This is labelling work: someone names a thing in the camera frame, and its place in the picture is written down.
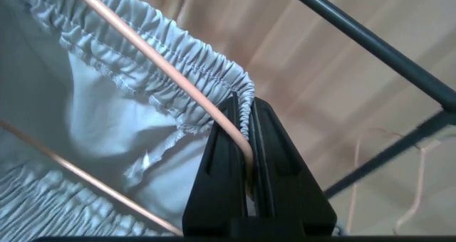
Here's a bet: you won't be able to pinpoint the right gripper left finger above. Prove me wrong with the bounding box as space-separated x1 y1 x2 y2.
182 92 249 236

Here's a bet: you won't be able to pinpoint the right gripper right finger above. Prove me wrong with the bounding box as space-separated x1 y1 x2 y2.
249 97 338 236

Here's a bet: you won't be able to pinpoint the pale grey shorts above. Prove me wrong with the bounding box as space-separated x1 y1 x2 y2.
0 0 257 238

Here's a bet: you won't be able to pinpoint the pink clothes hanger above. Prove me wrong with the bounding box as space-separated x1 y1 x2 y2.
0 0 254 236
347 127 442 235

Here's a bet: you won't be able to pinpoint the black clothes rack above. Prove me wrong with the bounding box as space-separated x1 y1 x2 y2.
279 0 456 199

